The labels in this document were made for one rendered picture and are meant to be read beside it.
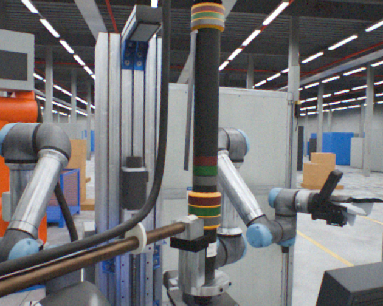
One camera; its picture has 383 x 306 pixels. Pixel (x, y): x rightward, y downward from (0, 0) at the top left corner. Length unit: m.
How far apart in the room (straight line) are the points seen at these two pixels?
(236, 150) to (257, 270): 1.56
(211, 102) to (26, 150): 0.88
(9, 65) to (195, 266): 4.07
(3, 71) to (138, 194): 3.26
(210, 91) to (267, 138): 2.22
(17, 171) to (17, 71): 3.19
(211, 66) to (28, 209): 0.74
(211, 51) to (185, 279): 0.29
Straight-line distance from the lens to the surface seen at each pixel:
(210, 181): 0.47
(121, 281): 1.40
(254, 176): 2.63
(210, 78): 0.47
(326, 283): 1.20
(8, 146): 1.28
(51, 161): 1.16
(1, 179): 4.59
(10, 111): 4.46
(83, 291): 0.57
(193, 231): 0.44
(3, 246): 1.04
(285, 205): 1.26
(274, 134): 2.71
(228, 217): 1.43
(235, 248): 1.45
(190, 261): 0.47
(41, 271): 0.31
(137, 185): 1.32
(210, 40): 0.48
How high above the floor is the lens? 1.64
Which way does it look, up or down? 3 degrees down
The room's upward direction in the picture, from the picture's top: 1 degrees clockwise
